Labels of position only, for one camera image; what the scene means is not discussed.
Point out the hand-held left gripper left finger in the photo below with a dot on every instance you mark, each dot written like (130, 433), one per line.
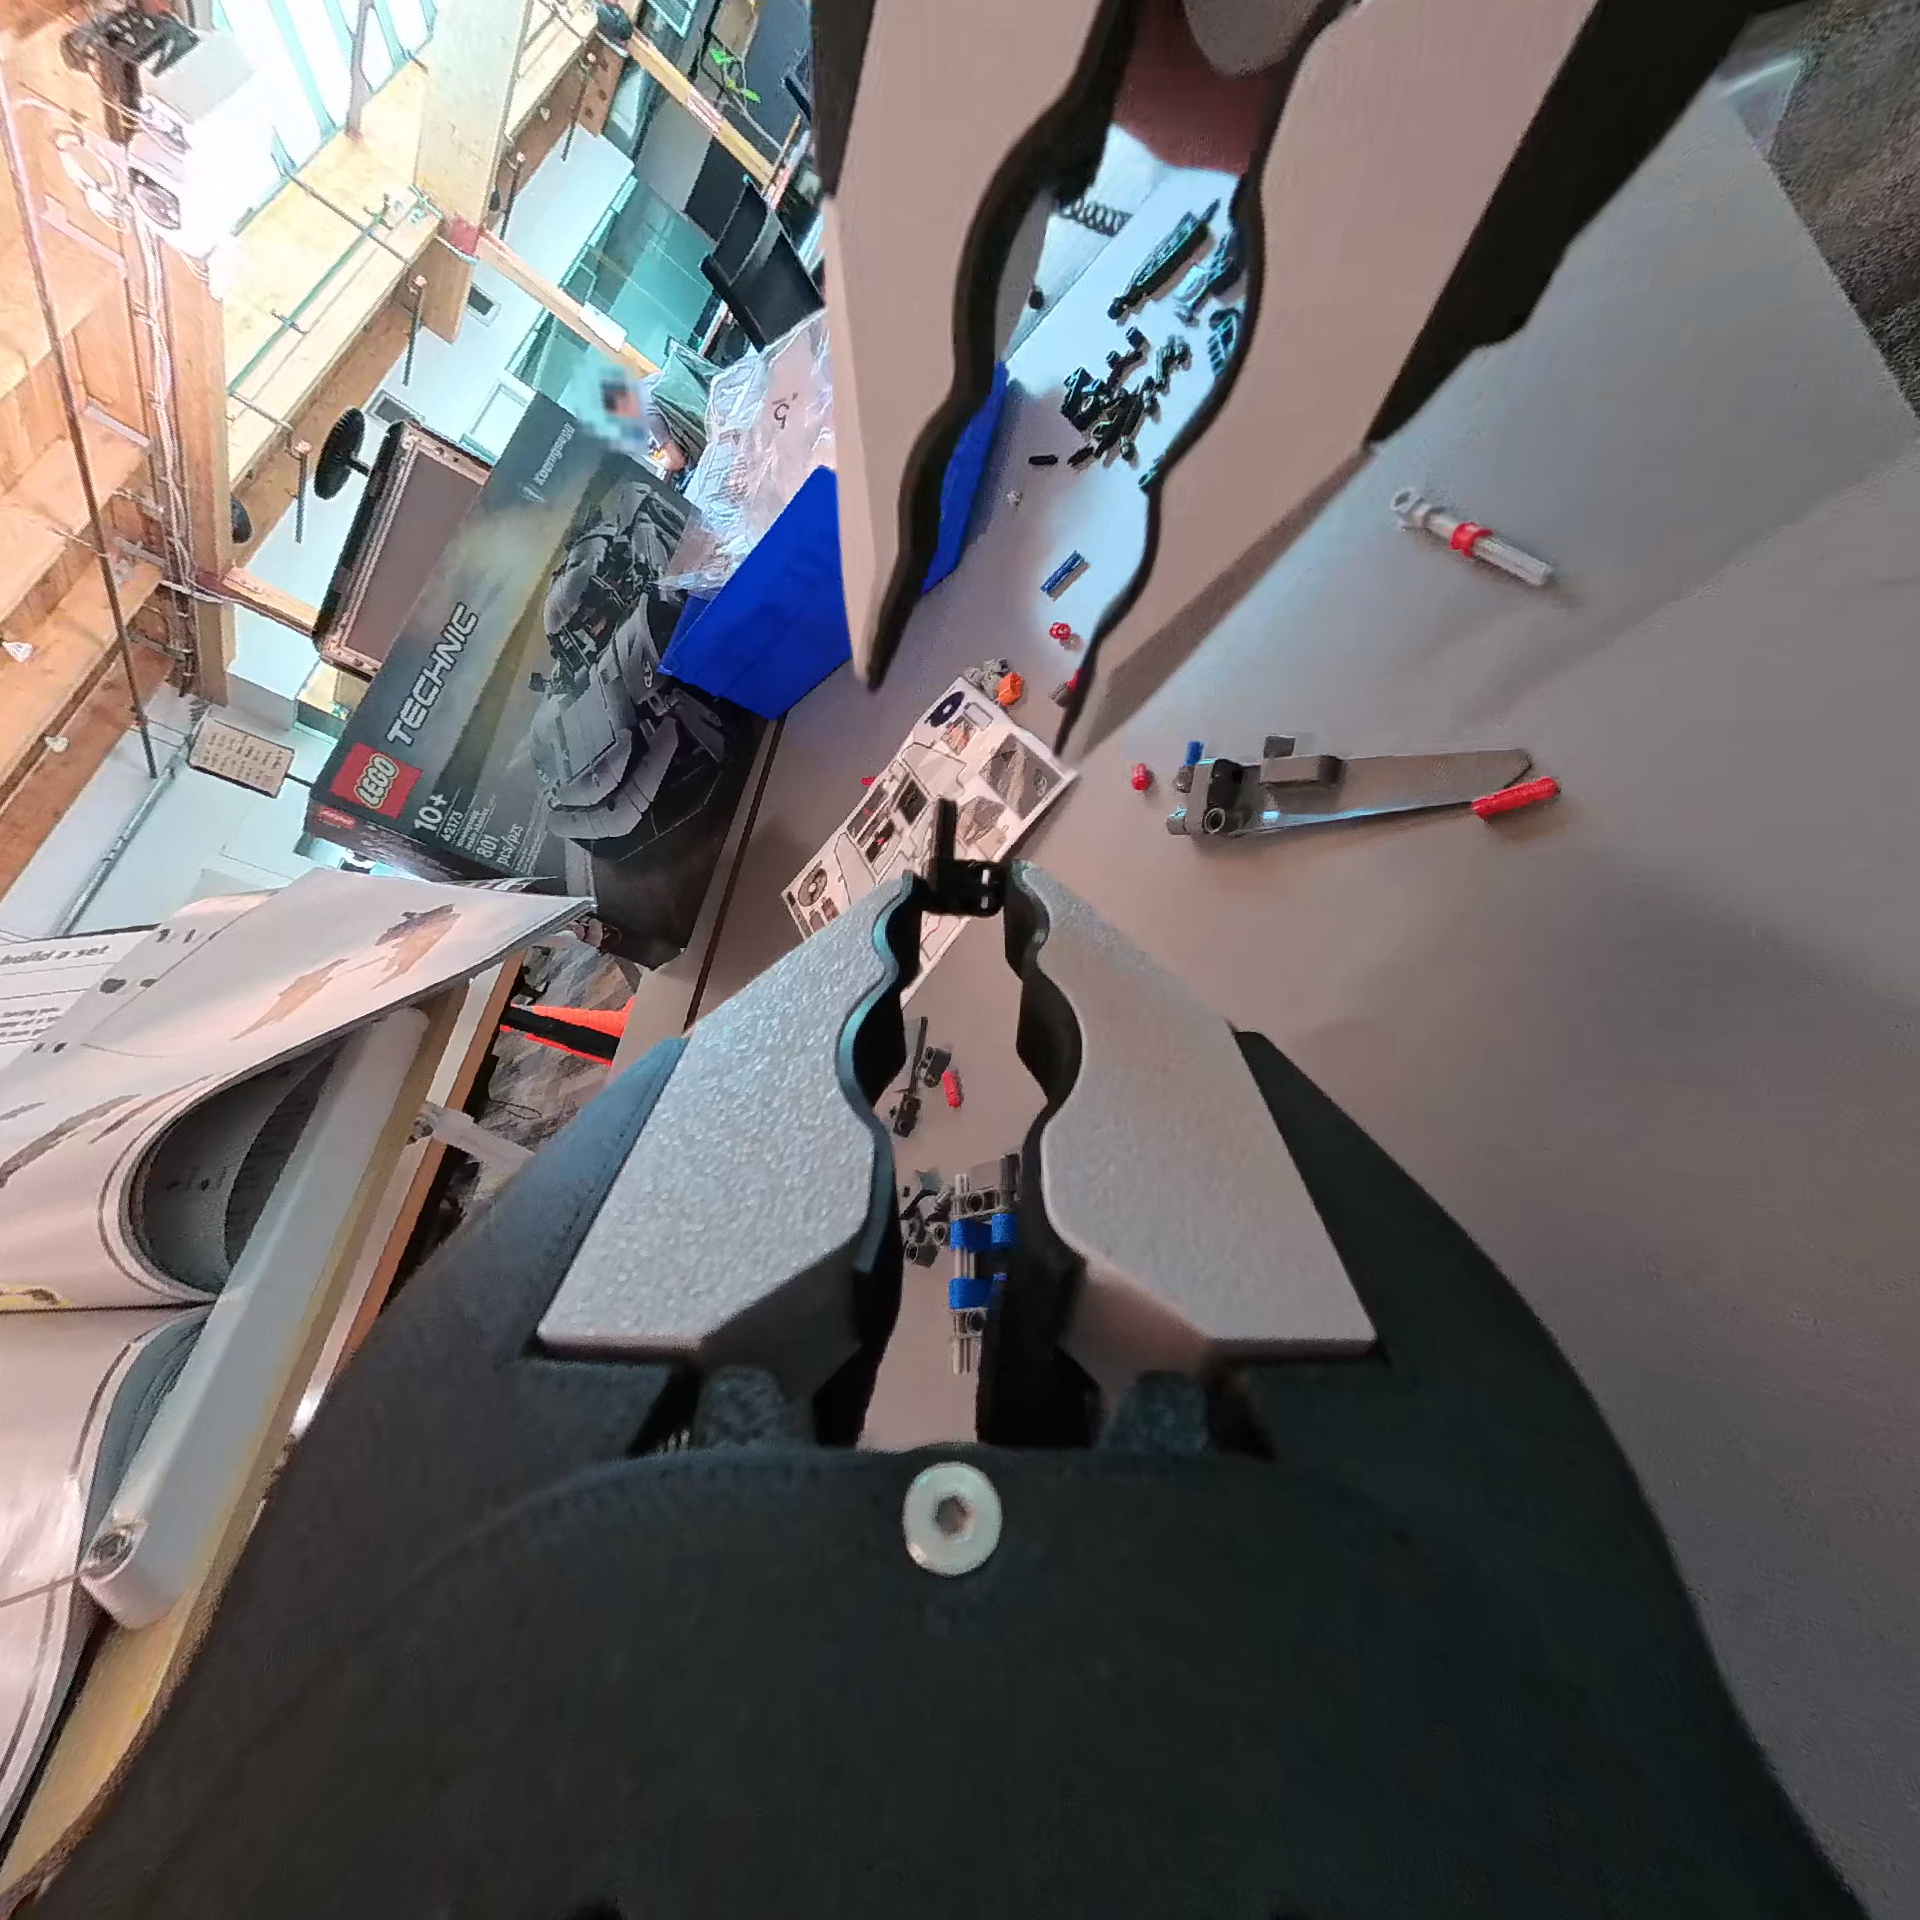
(705, 1184)

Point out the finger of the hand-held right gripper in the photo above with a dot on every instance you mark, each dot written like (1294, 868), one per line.
(1381, 224)
(916, 224)

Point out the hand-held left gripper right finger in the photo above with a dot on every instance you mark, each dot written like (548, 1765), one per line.
(1202, 1200)

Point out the pile of black lego pieces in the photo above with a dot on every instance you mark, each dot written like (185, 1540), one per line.
(1118, 383)

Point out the black lego angle connector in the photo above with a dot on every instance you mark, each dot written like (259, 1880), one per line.
(969, 887)

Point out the grey lego axle, red bush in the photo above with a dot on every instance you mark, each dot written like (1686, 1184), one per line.
(1478, 540)

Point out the blue lego pin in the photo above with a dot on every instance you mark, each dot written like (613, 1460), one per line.
(1066, 570)

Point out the lego sticker sheet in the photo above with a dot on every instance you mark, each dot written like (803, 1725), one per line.
(991, 763)

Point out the long red lego axle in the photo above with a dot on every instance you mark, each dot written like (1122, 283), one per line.
(1516, 796)

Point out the dark lego set box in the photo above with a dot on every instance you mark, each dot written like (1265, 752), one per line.
(495, 704)

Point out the person's right hand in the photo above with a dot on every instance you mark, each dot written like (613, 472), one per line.
(1195, 113)

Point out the orange cone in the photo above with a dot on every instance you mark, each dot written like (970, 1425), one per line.
(580, 1027)

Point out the clear plastic bag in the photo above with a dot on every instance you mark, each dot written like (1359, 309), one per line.
(750, 420)

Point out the blue plastic bin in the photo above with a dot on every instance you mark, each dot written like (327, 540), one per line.
(765, 599)

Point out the open instruction booklet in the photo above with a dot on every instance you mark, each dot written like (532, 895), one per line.
(301, 961)

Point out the metal-edged equipment case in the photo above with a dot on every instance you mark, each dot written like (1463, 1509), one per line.
(405, 540)

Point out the small wall sign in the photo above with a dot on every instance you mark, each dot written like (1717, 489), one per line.
(241, 754)

